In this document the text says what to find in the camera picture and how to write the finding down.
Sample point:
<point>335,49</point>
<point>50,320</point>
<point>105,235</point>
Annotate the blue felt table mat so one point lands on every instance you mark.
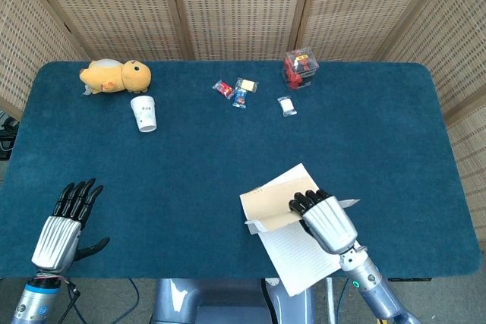
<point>152,172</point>

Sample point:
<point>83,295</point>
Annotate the white printed paper cup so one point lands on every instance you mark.
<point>144,113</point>

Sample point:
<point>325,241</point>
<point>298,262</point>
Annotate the red wrapped candy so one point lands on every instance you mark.
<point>224,89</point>

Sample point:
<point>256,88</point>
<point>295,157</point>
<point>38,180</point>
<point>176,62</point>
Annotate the clear box with red toys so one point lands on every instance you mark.
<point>300,70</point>

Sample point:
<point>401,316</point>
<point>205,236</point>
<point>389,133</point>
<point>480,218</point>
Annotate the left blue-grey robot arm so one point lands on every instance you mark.
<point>34,301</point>

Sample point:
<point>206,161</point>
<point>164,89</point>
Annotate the blue-grey robot torso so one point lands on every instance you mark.
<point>220,301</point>

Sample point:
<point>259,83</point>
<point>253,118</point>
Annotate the yellow wrapped candy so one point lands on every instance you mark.
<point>247,85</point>

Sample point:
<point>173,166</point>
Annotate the cream paper notepad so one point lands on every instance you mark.
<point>292,259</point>

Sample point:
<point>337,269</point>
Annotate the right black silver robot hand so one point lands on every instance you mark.
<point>330,225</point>

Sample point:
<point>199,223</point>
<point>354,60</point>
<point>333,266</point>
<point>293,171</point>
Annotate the yellow plush animal toy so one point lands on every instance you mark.
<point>114,75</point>

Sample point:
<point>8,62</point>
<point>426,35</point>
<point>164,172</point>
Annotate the woven bamboo folding screen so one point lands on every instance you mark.
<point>243,5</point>

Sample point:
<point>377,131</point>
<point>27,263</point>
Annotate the black equipment beside table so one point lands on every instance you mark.
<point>7,126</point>

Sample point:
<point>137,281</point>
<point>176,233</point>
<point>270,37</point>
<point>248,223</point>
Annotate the white vertical pole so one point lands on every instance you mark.
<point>330,301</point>

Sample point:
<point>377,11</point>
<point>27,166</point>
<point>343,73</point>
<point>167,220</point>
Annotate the white wrapped candy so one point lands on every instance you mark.
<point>286,106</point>

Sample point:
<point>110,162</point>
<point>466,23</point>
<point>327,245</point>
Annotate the blue wrapped candy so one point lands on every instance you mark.
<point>240,98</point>

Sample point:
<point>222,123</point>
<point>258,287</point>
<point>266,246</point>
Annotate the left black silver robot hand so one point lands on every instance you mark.
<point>57,240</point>

